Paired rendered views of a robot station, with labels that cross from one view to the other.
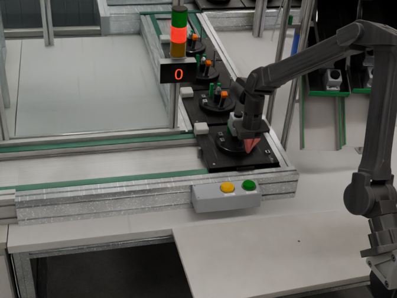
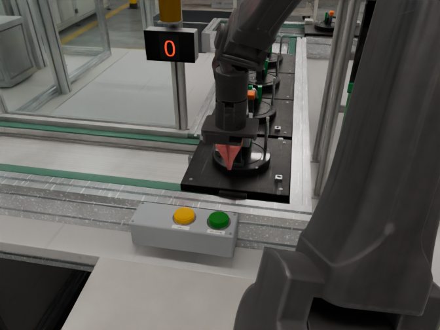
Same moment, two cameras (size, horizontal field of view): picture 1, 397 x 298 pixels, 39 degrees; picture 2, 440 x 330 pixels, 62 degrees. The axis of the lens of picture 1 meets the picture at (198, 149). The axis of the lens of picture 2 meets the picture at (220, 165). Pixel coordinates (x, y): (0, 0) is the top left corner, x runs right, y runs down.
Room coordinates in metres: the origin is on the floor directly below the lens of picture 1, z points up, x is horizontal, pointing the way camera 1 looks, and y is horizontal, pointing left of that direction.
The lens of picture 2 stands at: (0.86, -0.40, 1.46)
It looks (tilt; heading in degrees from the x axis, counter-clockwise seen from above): 34 degrees down; 26
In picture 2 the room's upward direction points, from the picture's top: straight up
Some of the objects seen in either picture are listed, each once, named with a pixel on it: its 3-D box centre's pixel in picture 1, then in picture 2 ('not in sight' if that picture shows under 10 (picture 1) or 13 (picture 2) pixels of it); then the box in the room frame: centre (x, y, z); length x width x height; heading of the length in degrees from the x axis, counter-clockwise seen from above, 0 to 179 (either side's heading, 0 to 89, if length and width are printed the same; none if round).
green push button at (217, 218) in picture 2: (249, 185); (219, 220); (1.35, -0.17, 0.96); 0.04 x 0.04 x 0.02
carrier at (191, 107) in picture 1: (217, 96); (253, 100); (1.81, -0.06, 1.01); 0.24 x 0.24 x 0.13; 15
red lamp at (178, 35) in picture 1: (178, 32); not in sight; (1.62, 0.09, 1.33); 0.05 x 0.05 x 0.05
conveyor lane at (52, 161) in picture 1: (147, 161); (131, 162); (1.50, 0.17, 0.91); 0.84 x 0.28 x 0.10; 105
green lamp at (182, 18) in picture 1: (179, 17); not in sight; (1.62, 0.09, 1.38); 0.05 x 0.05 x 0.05
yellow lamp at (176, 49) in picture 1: (178, 47); (169, 8); (1.62, 0.09, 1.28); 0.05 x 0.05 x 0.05
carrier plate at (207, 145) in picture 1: (234, 146); (241, 162); (1.56, -0.12, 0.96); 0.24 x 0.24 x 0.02; 15
